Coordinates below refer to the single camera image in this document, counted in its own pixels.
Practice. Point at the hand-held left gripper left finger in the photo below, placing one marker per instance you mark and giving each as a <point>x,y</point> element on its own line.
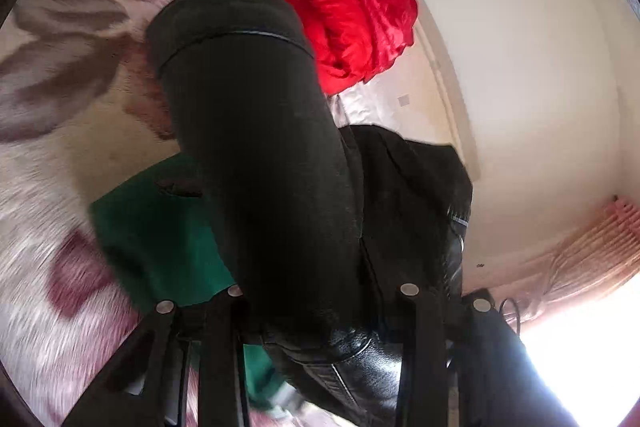
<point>225,347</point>

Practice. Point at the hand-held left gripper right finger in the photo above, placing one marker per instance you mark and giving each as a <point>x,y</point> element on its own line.
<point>420,347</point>

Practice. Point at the black leather jacket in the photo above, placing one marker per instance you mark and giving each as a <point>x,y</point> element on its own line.
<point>260,157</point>

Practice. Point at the green jacket with striped cuffs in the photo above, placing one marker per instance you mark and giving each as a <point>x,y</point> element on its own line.
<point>160,247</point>

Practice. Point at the pink floral curtain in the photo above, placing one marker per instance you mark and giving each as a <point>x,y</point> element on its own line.
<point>590,252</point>

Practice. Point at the white pillow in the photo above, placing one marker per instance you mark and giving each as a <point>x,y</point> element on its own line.
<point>352,104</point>

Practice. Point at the floral bed blanket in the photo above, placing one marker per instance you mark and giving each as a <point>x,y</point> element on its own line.
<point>65,57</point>

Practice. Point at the red quilt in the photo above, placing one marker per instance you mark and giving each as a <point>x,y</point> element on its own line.
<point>350,7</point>

